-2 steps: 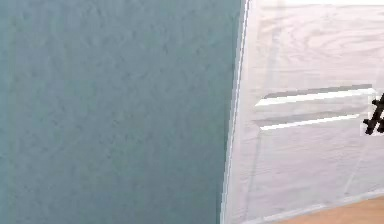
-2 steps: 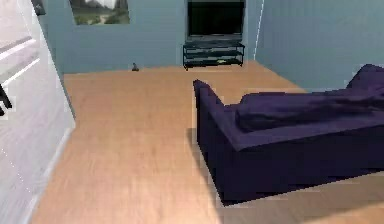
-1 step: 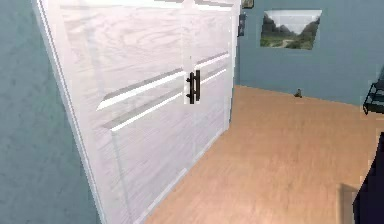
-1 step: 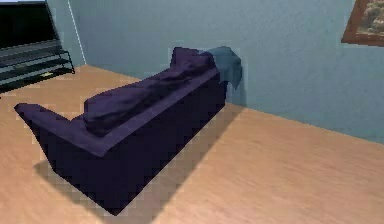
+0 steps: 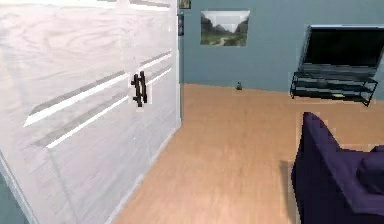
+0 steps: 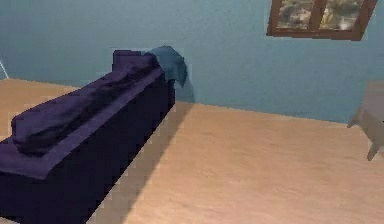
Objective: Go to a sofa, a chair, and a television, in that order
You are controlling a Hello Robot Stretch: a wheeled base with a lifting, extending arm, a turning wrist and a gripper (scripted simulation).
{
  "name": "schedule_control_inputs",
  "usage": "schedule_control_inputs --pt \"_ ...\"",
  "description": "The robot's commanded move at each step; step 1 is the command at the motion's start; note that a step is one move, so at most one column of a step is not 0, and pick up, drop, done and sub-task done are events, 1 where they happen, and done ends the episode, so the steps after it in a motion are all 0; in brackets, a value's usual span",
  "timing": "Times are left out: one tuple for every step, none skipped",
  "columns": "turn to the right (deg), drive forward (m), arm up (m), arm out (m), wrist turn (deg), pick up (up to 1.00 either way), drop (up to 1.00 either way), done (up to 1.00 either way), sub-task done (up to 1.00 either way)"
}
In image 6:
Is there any dark purple sofa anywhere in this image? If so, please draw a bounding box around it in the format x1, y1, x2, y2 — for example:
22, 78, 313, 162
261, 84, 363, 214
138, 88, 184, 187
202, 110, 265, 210
0, 49, 177, 224

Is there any grey chair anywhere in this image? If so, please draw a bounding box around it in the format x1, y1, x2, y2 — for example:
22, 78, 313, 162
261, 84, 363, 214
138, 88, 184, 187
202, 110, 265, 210
346, 79, 384, 162

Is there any teal cloth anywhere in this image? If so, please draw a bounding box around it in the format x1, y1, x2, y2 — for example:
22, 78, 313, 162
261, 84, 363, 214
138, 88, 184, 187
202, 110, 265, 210
144, 45, 188, 89

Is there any brown framed window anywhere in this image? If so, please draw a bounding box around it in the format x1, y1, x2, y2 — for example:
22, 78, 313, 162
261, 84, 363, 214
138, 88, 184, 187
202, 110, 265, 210
266, 0, 379, 42

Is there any thin pale blue rod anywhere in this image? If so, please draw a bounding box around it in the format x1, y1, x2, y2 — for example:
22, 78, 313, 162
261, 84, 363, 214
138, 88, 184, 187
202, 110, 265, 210
0, 59, 10, 80

